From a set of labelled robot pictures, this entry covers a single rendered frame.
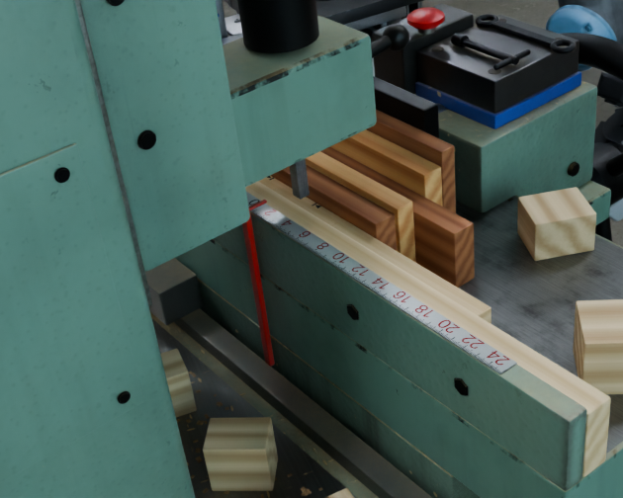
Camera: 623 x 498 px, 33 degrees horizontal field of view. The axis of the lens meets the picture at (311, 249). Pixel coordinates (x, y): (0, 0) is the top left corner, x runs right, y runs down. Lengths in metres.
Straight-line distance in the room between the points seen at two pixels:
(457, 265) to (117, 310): 0.27
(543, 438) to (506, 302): 0.16
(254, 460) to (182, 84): 0.28
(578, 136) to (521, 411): 0.34
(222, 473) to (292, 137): 0.24
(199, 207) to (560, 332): 0.25
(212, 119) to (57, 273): 0.13
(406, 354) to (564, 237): 0.17
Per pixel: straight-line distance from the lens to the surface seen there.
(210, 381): 0.84
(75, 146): 0.51
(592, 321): 0.65
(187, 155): 0.60
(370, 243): 0.72
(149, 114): 0.58
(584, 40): 0.98
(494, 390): 0.60
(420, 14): 0.85
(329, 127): 0.71
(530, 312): 0.72
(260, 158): 0.68
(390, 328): 0.66
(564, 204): 0.77
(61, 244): 0.53
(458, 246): 0.72
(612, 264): 0.77
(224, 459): 0.73
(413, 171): 0.75
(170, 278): 0.88
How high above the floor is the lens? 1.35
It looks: 35 degrees down
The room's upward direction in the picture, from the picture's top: 7 degrees counter-clockwise
